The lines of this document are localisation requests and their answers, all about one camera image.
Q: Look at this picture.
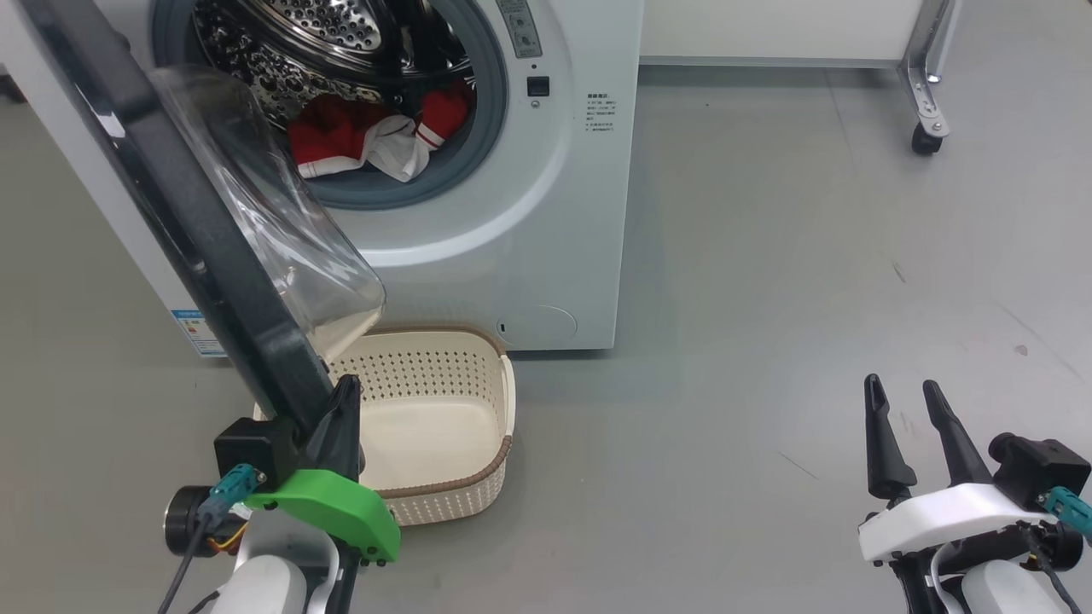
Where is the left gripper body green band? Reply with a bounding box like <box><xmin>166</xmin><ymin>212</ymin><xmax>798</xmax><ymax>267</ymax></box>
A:
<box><xmin>243</xmin><ymin>469</ymin><xmax>402</xmax><ymax>566</ymax></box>

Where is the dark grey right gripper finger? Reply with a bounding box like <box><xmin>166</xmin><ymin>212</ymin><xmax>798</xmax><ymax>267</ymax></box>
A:
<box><xmin>923</xmin><ymin>379</ymin><xmax>995</xmax><ymax>489</ymax></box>
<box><xmin>863</xmin><ymin>374</ymin><xmax>918</xmax><ymax>504</ymax></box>

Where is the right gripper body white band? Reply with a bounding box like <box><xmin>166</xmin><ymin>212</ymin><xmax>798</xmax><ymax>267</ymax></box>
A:
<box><xmin>857</xmin><ymin>484</ymin><xmax>1059</xmax><ymax>565</ymax></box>

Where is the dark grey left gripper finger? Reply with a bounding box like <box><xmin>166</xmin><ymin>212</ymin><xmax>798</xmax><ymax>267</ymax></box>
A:
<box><xmin>303</xmin><ymin>374</ymin><xmax>363</xmax><ymax>480</ymax></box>

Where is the washing machine glass door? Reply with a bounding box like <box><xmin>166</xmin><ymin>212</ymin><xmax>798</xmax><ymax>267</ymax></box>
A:
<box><xmin>17</xmin><ymin>0</ymin><xmax>386</xmax><ymax>427</ymax></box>

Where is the white garment with red sleeve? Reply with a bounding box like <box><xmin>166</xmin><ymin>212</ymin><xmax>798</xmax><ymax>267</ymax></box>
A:
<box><xmin>363</xmin><ymin>81</ymin><xmax>470</xmax><ymax>183</ymax></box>

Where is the red garment with white trim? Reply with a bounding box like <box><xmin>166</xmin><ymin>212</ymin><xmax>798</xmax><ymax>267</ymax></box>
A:
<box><xmin>288</xmin><ymin>94</ymin><xmax>380</xmax><ymax>180</ymax></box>

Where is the cream perforated laundry basket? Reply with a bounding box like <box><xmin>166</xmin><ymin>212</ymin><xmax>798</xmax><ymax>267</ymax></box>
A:
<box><xmin>253</xmin><ymin>324</ymin><xmax>516</xmax><ymax>526</ymax></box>

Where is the white front-load washing machine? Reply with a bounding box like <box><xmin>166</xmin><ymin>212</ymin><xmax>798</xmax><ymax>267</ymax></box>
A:
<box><xmin>0</xmin><ymin>0</ymin><xmax>645</xmax><ymax>359</ymax></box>

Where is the stainless steel washing machine drum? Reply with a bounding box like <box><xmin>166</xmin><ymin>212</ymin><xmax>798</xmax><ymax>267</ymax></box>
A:
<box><xmin>192</xmin><ymin>0</ymin><xmax>479</xmax><ymax>129</ymax></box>

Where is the blue energy label sticker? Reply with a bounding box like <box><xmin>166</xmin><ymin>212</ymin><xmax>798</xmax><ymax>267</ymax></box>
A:
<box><xmin>171</xmin><ymin>309</ymin><xmax>224</xmax><ymax>357</ymax></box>

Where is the round drain filter cover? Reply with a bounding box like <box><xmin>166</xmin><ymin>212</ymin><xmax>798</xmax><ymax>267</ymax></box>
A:
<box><xmin>497</xmin><ymin>304</ymin><xmax>578</xmax><ymax>346</ymax></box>

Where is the silver metal cart leg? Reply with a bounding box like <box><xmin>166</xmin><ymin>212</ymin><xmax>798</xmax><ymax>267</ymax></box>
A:
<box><xmin>897</xmin><ymin>0</ymin><xmax>961</xmax><ymax>137</ymax></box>

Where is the small black text label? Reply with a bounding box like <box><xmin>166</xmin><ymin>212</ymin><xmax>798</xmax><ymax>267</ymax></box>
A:
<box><xmin>585</xmin><ymin>92</ymin><xmax>617</xmax><ymax>136</ymax></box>

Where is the grey warning sticker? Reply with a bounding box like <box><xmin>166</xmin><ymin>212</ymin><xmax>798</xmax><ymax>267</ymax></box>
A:
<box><xmin>497</xmin><ymin>0</ymin><xmax>543</xmax><ymax>59</ymax></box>

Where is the white cart panel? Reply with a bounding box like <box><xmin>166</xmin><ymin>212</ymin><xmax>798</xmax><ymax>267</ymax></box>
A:
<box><xmin>640</xmin><ymin>0</ymin><xmax>926</xmax><ymax>67</ymax></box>

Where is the right cable with teal connector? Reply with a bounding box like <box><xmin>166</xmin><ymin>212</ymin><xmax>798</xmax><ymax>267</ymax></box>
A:
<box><xmin>1024</xmin><ymin>486</ymin><xmax>1092</xmax><ymax>614</ymax></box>

